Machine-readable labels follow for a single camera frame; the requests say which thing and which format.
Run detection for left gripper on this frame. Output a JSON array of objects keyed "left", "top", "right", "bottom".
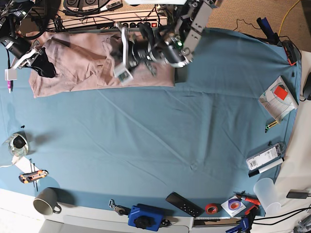
[{"left": 127, "top": 23, "right": 166, "bottom": 67}]

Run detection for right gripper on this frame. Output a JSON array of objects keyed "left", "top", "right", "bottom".
[{"left": 1, "top": 36, "right": 56, "bottom": 78}]

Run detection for pink t-shirt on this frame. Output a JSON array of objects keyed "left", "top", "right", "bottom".
[{"left": 29, "top": 32, "right": 175, "bottom": 98}]

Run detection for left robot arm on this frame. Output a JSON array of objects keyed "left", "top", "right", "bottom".
[{"left": 121, "top": 0, "right": 222, "bottom": 69}]

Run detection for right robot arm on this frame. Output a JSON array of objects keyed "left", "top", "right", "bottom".
[{"left": 0, "top": 0, "right": 56, "bottom": 78}]

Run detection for white power strip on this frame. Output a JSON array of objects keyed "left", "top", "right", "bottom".
[{"left": 48, "top": 8, "right": 168, "bottom": 32}]

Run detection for purple glue tube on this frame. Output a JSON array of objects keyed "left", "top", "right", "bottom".
[{"left": 7, "top": 81, "right": 13, "bottom": 93}]

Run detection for glass jar with black lid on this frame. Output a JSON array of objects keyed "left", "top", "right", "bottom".
[{"left": 4, "top": 133, "right": 29, "bottom": 157}]

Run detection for black zip ties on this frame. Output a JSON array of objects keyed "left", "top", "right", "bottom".
[{"left": 29, "top": 158, "right": 39, "bottom": 192}]

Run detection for white paper note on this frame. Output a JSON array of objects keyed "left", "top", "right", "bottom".
[{"left": 15, "top": 157, "right": 39, "bottom": 173}]

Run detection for orange utility knife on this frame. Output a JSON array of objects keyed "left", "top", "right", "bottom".
[{"left": 18, "top": 170, "right": 49, "bottom": 183}]

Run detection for blue table cloth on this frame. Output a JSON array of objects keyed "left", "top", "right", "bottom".
[{"left": 0, "top": 29, "right": 301, "bottom": 215}]

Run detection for blue clamp top right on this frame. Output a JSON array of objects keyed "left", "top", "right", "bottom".
[{"left": 257, "top": 17, "right": 280, "bottom": 46}]

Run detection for blue clamp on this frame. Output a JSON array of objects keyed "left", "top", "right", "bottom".
[
  {"left": 257, "top": 17, "right": 280, "bottom": 46},
  {"left": 226, "top": 205, "right": 259, "bottom": 233}
]

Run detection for grey coffee mug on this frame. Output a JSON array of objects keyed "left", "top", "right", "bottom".
[{"left": 33, "top": 188, "right": 62, "bottom": 216}]

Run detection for orange black clamp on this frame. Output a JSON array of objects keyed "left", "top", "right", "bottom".
[{"left": 282, "top": 40, "right": 297, "bottom": 66}]

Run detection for booklet with red square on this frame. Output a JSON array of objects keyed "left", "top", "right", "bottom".
[{"left": 259, "top": 76, "right": 298, "bottom": 123}]

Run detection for black computer mouse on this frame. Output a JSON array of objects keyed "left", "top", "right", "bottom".
[{"left": 303, "top": 73, "right": 311, "bottom": 100}]

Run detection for blue box with black knob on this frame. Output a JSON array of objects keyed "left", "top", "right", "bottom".
[{"left": 128, "top": 204, "right": 164, "bottom": 232}]

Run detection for black and white marker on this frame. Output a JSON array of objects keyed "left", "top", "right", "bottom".
[{"left": 248, "top": 157, "right": 285, "bottom": 178}]

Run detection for clear plastic case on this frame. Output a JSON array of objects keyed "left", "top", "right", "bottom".
[{"left": 246, "top": 142, "right": 286, "bottom": 170}]

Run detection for black remote control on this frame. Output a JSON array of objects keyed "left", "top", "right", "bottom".
[{"left": 165, "top": 192, "right": 205, "bottom": 217}]

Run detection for red tape roll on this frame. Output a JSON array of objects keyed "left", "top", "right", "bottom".
[{"left": 205, "top": 203, "right": 219, "bottom": 215}]

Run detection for translucent plastic cup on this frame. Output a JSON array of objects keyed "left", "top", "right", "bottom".
[{"left": 253, "top": 178, "right": 281, "bottom": 215}]

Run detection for black power adapter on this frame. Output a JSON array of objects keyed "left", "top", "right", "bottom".
[{"left": 286, "top": 190, "right": 311, "bottom": 199}]

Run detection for blue clamp bottom right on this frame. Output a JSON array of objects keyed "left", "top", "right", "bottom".
[{"left": 226, "top": 205, "right": 259, "bottom": 233}]

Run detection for yellow cable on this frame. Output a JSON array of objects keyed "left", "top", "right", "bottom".
[{"left": 278, "top": 0, "right": 302, "bottom": 37}]

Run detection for metal carabiner keychain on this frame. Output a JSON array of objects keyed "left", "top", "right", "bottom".
[{"left": 108, "top": 199, "right": 131, "bottom": 216}]

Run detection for red handled pliers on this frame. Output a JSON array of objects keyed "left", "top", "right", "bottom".
[{"left": 234, "top": 192, "right": 261, "bottom": 206}]

